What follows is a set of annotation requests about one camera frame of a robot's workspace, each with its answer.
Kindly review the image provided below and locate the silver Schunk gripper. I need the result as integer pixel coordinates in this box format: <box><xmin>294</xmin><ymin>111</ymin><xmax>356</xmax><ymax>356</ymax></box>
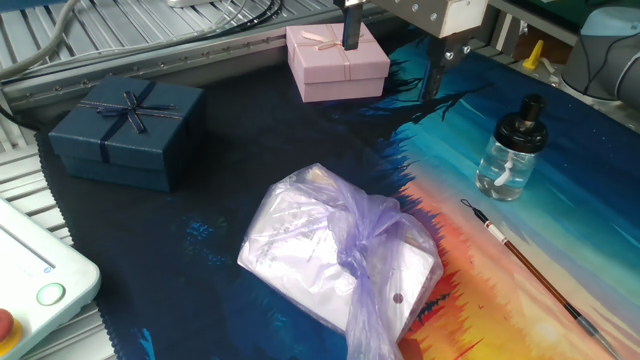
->
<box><xmin>333</xmin><ymin>0</ymin><xmax>490</xmax><ymax>101</ymax></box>

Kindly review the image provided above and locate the purple plastic bag with packets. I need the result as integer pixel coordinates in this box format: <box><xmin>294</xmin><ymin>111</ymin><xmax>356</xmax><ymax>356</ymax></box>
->
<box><xmin>236</xmin><ymin>162</ymin><xmax>445</xmax><ymax>360</ymax></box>

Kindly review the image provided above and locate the pink gift box with ribbon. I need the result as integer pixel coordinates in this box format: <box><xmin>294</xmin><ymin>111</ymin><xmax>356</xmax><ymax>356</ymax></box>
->
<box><xmin>285</xmin><ymin>22</ymin><xmax>392</xmax><ymax>104</ymax></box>

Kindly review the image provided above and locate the yellow plastic clip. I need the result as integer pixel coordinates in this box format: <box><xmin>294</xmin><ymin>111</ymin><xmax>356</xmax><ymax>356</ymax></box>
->
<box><xmin>522</xmin><ymin>39</ymin><xmax>545</xmax><ymax>71</ymax></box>

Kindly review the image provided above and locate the glass jar with black lid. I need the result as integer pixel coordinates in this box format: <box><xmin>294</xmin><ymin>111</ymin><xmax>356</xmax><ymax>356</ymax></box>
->
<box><xmin>475</xmin><ymin>93</ymin><xmax>549</xmax><ymax>202</ymax></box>

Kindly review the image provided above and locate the colourful sunset landscape mat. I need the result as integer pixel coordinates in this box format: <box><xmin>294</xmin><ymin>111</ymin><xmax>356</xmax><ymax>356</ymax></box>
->
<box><xmin>34</xmin><ymin>29</ymin><xmax>640</xmax><ymax>360</ymax></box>

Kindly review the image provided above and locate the brown calligraphy brush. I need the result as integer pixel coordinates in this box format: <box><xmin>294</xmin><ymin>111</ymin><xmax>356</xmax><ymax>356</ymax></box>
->
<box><xmin>460</xmin><ymin>198</ymin><xmax>624</xmax><ymax>360</ymax></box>

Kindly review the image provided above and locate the navy gift box with ribbon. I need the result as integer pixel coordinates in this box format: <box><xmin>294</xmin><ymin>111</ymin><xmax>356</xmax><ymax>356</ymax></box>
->
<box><xmin>48</xmin><ymin>74</ymin><xmax>205</xmax><ymax>193</ymax></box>

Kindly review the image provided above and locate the white teach pendant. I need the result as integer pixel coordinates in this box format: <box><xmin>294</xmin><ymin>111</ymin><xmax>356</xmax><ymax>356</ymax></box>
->
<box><xmin>0</xmin><ymin>197</ymin><xmax>102</xmax><ymax>360</ymax></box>

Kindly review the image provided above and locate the black cable pair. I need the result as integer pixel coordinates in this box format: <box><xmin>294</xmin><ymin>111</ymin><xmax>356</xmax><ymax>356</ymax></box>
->
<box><xmin>99</xmin><ymin>0</ymin><xmax>285</xmax><ymax>54</ymax></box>

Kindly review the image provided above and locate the aluminium table edge rail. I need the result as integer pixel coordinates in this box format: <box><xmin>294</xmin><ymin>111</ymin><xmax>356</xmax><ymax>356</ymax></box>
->
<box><xmin>0</xmin><ymin>9</ymin><xmax>396</xmax><ymax>114</ymax></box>

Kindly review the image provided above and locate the thick grey cable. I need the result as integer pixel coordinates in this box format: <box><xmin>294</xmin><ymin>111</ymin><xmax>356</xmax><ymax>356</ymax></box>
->
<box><xmin>0</xmin><ymin>0</ymin><xmax>82</xmax><ymax>81</ymax></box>

